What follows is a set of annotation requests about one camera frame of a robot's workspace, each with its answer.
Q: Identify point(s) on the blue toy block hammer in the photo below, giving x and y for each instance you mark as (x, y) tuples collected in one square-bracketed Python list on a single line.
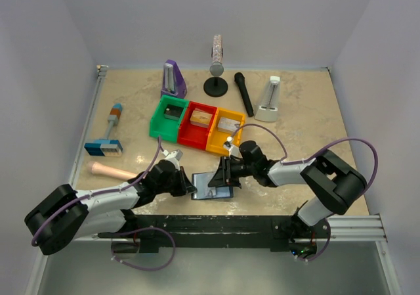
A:
[(106, 146)]

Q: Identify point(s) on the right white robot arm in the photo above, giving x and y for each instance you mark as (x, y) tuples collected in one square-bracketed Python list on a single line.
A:
[(336, 185)]

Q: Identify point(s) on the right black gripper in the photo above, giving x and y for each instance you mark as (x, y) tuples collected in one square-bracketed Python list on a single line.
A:
[(222, 177)]

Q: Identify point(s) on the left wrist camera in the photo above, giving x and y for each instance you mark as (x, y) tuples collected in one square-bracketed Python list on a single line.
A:
[(174, 157)]

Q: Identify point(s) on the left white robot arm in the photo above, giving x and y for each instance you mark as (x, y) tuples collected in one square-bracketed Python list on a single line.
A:
[(67, 214)]

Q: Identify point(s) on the red plastic bin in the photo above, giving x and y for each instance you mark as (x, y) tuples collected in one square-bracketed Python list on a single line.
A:
[(193, 135)]

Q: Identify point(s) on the purple metronome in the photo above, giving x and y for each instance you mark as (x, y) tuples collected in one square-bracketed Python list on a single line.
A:
[(173, 83)]

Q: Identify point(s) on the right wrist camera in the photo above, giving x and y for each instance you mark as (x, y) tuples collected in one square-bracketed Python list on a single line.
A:
[(232, 149)]

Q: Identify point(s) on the white card stack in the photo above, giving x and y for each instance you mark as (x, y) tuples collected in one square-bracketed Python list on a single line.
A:
[(228, 125)]

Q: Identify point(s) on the black handheld microphone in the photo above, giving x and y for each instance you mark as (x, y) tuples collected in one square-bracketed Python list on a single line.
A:
[(239, 80)]

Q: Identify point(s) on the glitter microphone on stand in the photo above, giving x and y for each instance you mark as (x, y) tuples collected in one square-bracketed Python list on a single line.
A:
[(216, 69)]

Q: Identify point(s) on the green plastic bin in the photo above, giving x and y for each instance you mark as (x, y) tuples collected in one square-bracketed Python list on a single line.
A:
[(166, 129)]

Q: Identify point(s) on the orange card stack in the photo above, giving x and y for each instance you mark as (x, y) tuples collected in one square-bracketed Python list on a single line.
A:
[(200, 118)]

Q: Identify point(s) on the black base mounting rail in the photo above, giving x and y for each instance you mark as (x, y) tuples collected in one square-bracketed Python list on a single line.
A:
[(267, 232)]

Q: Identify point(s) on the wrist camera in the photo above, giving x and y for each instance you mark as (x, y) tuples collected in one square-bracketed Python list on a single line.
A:
[(174, 157), (232, 149)]

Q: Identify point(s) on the black round microphone stand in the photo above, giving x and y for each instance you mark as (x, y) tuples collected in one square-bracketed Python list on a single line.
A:
[(215, 87)]

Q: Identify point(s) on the yellow plastic bin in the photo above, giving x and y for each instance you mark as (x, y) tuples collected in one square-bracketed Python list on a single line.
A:
[(218, 136)]

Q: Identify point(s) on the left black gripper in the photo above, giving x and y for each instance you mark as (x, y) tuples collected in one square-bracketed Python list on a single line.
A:
[(185, 186)]

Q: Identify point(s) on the navy blue card holder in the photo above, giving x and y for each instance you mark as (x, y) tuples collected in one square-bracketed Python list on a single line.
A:
[(203, 192)]

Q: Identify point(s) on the black card stack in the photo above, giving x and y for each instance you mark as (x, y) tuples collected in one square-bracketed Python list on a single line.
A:
[(173, 112)]

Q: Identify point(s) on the white metronome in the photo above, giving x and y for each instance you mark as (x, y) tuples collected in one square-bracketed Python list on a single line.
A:
[(268, 104)]

